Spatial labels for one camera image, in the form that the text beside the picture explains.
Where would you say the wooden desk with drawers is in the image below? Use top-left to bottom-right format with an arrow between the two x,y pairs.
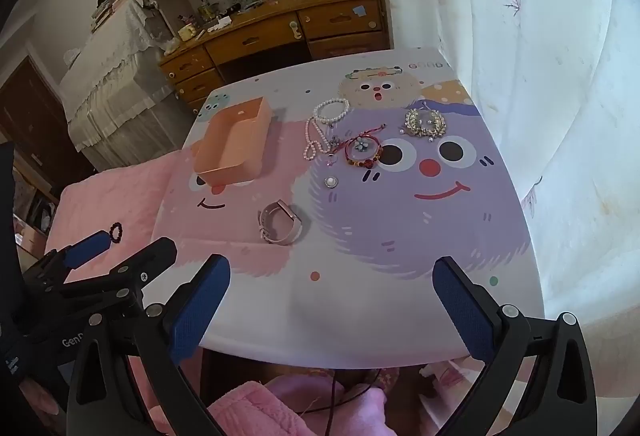
159,0 -> 391,117

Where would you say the stack of books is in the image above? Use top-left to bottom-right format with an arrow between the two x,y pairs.
90,0 -> 138,32

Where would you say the white pearl necklace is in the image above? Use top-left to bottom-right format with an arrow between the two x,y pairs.
303,113 -> 331,162

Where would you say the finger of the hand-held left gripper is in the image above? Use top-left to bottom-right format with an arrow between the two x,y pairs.
22,230 -> 112,289
55,237 -> 178,312

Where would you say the dark wooden door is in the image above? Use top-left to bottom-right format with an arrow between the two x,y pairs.
0,56 -> 96,187

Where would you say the person's pink fleece clothing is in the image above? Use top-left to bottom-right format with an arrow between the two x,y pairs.
207,378 -> 388,436

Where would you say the white lace covered cabinet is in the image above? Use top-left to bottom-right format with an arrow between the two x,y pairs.
60,0 -> 201,172

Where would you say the gold pearl hair ornament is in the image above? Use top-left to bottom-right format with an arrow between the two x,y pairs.
404,102 -> 448,142

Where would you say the silver pendant chain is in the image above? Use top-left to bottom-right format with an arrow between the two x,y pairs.
325,132 -> 343,167

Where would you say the cartoon printed table cover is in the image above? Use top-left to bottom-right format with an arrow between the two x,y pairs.
150,47 -> 546,369

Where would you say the white patterned curtain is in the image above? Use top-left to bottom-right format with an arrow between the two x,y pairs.
370,0 -> 640,352

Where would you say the pink blanket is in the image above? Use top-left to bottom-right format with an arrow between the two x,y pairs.
44,148 -> 201,287

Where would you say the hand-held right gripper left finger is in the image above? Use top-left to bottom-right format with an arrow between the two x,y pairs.
66,254 -> 232,436

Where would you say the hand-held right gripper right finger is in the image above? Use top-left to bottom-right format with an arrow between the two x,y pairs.
432,256 -> 598,436

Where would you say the orange plastic box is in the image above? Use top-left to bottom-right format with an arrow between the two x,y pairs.
193,97 -> 272,187

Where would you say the red string bracelet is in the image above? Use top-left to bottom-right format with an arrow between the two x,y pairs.
331,123 -> 388,156

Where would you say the black cord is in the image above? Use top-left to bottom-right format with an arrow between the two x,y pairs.
300,368 -> 381,436

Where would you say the white pearl bracelet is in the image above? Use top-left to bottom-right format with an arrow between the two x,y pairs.
314,98 -> 351,127

